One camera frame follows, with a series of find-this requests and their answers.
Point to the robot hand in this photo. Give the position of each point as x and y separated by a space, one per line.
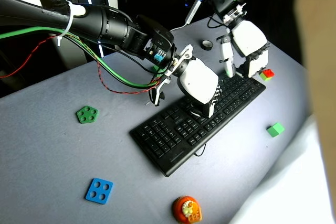
248 37
198 82

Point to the black computer keyboard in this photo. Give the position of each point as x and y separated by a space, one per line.
170 140

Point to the black tape roll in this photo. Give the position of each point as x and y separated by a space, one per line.
207 48

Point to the red toy brick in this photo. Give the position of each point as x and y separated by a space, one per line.
268 73

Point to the yellow-green toy brick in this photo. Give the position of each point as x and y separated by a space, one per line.
265 78

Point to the white power strip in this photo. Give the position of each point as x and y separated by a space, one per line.
193 11

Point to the beige blurred panel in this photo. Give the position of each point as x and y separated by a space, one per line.
323 51

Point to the green cube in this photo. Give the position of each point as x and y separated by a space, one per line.
274 130

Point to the green pentagon block with holes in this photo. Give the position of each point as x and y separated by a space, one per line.
87 115

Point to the orange toy cake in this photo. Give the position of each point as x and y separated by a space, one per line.
181 208

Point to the white sheet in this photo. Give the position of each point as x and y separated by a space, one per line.
288 195

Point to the blue square block with holes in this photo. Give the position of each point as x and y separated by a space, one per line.
99 191

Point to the grey table cloth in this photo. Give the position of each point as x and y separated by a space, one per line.
52 155

